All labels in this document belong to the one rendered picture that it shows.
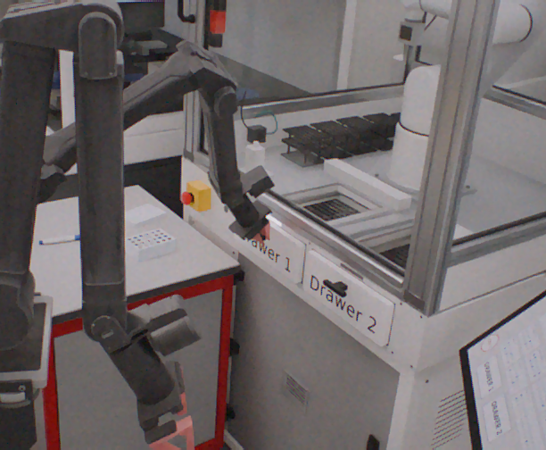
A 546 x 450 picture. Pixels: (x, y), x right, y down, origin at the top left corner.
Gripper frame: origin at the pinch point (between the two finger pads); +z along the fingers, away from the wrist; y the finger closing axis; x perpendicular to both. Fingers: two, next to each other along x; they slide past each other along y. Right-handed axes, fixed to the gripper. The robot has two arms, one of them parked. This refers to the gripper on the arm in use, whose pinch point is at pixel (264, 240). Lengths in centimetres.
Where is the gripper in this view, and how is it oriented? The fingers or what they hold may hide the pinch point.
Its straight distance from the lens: 193.7
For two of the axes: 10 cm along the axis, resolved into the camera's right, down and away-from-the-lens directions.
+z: 4.1, 6.1, 6.8
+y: 7.0, -6.9, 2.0
